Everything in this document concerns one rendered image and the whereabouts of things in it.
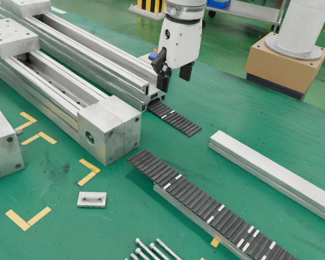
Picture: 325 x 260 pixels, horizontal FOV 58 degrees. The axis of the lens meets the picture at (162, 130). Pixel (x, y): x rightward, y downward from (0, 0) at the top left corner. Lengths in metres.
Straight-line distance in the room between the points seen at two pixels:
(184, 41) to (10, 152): 0.41
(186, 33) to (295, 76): 0.50
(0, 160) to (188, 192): 0.36
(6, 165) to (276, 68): 0.83
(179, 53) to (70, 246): 0.42
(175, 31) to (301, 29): 0.52
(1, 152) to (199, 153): 0.41
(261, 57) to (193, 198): 0.63
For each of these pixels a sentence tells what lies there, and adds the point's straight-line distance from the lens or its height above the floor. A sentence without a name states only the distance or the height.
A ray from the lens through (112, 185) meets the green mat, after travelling 0.60.
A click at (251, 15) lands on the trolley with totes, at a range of 3.70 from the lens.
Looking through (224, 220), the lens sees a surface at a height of 0.81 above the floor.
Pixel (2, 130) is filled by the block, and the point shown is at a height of 0.87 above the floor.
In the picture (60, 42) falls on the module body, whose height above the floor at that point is 0.85.
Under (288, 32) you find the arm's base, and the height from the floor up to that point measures 0.94.
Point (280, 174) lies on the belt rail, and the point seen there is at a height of 0.81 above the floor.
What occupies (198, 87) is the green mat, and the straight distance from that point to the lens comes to 0.93.
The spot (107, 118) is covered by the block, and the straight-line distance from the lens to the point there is 0.60.
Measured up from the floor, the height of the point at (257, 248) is 0.81.
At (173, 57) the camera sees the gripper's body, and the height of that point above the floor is 0.97.
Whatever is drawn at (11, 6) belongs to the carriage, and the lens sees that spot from 1.22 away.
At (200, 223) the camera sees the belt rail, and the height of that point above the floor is 0.79.
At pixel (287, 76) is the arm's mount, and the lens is 1.05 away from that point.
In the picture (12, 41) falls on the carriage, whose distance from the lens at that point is 0.88.
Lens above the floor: 1.24
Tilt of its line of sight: 39 degrees down
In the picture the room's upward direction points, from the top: 7 degrees clockwise
